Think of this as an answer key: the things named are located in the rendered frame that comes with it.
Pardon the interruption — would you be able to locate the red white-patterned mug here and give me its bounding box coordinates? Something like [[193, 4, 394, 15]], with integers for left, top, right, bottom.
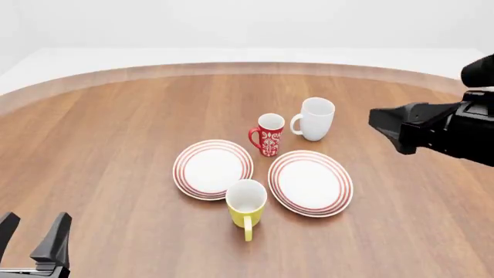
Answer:
[[248, 113, 286, 158]]

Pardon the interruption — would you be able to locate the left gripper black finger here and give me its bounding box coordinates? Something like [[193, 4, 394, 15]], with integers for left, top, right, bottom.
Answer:
[[0, 211, 22, 256], [29, 211, 73, 270]]

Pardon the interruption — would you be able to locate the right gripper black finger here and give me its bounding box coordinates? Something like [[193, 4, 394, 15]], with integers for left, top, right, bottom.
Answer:
[[380, 123, 421, 156], [367, 101, 463, 132]]

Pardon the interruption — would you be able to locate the white plate with red rings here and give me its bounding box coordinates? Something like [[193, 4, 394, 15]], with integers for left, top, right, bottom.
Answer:
[[266, 149, 354, 219], [171, 139, 255, 202]]

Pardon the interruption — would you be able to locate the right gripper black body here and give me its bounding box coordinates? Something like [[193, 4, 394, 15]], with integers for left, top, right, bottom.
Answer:
[[418, 86, 494, 168]]

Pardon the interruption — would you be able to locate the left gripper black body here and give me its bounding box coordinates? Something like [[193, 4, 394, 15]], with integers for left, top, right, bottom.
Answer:
[[0, 259, 72, 278]]

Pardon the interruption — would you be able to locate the yellow and white mug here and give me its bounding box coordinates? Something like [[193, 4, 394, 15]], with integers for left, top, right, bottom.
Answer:
[[225, 178, 269, 242]]

